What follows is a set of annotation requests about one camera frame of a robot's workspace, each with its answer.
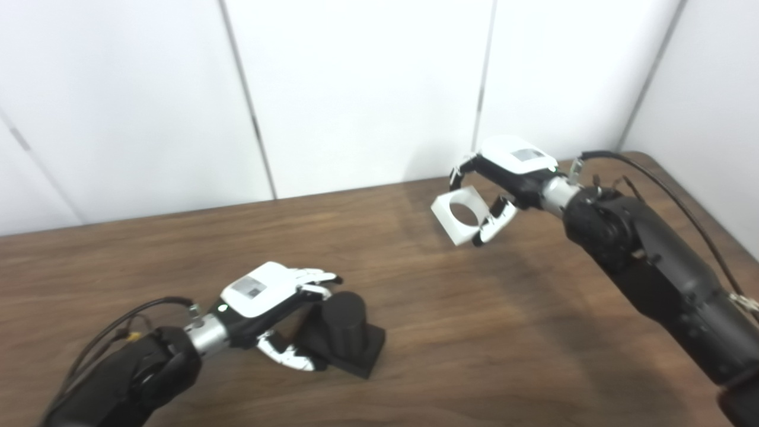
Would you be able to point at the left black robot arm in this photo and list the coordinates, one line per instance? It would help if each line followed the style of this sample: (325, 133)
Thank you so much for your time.
(130, 379)

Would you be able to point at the white square piece with hole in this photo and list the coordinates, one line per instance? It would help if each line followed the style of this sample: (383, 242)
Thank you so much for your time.
(445, 213)

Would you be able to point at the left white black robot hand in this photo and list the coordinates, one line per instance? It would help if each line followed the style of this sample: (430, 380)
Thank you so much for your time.
(261, 296)

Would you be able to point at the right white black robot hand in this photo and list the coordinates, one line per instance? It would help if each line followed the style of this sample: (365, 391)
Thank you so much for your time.
(516, 163)

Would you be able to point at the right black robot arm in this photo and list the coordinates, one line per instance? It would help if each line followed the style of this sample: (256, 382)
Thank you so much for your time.
(652, 255)

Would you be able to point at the black peg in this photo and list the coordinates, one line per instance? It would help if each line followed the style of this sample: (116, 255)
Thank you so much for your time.
(344, 326)

